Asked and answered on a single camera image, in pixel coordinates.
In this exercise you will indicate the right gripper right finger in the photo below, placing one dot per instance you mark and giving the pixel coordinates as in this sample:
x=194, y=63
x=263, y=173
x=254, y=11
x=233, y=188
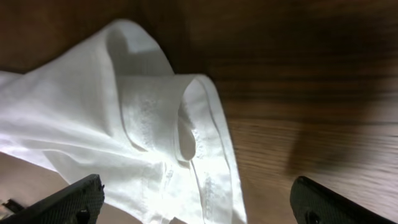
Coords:
x=312, y=203

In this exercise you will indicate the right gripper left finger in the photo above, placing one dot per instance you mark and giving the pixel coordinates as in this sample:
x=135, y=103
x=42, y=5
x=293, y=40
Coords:
x=79, y=203

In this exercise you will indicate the white t-shirt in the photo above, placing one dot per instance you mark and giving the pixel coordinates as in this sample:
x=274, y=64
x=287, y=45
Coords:
x=113, y=106

